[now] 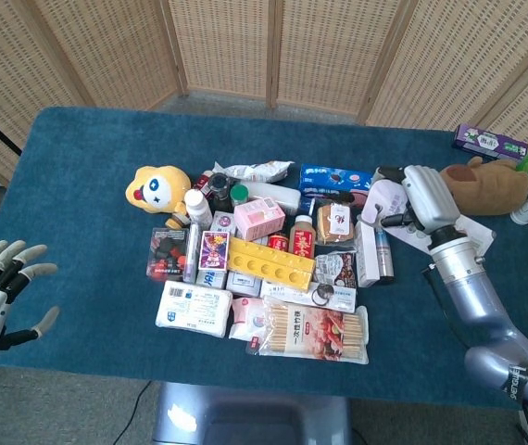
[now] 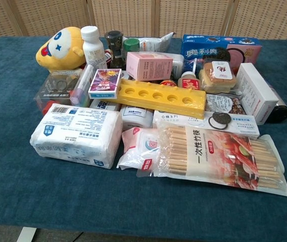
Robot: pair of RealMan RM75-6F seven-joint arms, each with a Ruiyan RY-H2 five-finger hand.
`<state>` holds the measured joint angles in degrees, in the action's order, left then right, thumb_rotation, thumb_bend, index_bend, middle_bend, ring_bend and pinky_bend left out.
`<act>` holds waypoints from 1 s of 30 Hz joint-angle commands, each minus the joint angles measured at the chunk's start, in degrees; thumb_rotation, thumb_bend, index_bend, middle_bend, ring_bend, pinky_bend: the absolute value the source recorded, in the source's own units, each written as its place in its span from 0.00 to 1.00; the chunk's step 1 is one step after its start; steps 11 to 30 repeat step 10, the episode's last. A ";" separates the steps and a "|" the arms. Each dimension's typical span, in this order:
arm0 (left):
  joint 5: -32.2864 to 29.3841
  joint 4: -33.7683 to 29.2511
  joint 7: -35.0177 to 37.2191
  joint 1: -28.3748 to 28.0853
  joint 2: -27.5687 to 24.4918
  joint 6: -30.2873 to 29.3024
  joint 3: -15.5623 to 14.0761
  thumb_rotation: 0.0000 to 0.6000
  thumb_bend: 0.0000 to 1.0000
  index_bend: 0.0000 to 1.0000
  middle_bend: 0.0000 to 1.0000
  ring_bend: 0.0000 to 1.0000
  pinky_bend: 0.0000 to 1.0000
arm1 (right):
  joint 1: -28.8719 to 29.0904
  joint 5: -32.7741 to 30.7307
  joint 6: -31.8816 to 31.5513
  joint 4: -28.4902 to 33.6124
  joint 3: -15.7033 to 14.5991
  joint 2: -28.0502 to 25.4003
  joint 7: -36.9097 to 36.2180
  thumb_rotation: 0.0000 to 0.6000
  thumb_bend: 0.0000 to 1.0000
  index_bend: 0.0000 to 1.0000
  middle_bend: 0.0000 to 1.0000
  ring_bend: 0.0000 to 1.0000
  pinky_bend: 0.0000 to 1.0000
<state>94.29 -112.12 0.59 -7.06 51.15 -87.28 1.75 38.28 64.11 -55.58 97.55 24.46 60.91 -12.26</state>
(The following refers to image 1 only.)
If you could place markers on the purple playing card box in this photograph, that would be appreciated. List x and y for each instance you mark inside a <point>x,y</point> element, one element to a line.
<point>213,250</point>

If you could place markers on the disposable bamboo chopsticks bag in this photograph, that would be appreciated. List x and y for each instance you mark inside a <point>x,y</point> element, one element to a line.
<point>310,334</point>

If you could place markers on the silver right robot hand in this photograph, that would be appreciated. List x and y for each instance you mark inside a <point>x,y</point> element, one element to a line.
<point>431,199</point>

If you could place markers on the blue cookie package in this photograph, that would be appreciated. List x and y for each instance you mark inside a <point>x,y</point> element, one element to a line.
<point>324,178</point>

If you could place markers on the white cardboard box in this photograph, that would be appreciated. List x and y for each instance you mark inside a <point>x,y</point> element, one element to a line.
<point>363,259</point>

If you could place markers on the dark spice grinder jar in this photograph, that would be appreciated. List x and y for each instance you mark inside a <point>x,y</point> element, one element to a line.
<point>220,185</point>

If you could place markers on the packaged bread cake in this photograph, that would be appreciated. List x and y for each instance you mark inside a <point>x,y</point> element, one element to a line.
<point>333,222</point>

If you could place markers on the pink cardboard box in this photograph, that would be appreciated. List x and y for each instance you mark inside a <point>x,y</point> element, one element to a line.
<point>257,218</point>

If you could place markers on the black silver spray can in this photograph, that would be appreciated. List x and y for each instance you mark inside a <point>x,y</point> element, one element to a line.
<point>384,259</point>

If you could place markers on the silver nut snack packet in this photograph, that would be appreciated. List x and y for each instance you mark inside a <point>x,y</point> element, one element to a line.
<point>333,269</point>

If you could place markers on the wicker folding screen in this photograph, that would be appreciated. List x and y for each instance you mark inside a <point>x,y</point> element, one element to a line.
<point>222,46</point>

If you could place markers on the small dark red bottle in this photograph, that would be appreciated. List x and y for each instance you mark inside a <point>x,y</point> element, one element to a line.
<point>204,181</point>

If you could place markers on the yellow block with holes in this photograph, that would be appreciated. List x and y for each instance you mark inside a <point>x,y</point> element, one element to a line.
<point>268,264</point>

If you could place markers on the white pill bottle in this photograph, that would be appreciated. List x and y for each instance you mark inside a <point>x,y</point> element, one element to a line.
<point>198,211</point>

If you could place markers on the small white purple box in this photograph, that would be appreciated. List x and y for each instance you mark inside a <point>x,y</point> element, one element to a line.
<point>223,221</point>

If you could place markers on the white blue milk carton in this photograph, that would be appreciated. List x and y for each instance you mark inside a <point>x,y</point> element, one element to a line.
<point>210,279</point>

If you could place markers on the yellow plush toy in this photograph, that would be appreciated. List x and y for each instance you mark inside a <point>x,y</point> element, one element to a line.
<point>157,190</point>

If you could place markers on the pink wet wipes packet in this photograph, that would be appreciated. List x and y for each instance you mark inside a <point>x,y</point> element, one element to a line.
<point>245,317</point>

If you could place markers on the blue table cloth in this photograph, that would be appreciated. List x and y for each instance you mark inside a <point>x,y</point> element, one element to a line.
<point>83,185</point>

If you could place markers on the small red can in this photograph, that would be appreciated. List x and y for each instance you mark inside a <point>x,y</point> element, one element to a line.
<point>279,242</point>

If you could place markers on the white plastic tub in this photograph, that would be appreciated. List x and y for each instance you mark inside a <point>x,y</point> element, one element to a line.
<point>278,194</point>

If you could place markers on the brown milk tea bottle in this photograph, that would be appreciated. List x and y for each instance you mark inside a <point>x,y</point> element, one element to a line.
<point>302,241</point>

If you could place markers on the long white Oreo box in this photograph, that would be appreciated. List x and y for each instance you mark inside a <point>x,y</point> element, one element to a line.
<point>338,299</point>

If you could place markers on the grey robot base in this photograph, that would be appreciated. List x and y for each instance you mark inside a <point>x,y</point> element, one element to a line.
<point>245,417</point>

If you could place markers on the white snack bag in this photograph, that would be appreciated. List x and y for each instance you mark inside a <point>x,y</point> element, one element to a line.
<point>255,170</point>

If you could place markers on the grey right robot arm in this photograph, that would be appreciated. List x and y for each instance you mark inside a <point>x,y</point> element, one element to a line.
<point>477,296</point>

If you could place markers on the brown plush toy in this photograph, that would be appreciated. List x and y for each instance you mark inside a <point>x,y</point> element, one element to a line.
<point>491,190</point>

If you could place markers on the clear box with hand grips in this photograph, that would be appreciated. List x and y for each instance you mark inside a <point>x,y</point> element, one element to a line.
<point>167,255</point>

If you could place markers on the white tissue pack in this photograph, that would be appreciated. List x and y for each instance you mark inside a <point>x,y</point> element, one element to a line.
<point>194,308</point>

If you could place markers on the green lid jar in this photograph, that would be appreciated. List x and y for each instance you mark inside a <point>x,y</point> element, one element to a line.
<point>239,192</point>

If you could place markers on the purple toothpaste box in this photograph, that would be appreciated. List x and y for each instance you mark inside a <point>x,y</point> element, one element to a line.
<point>486,141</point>

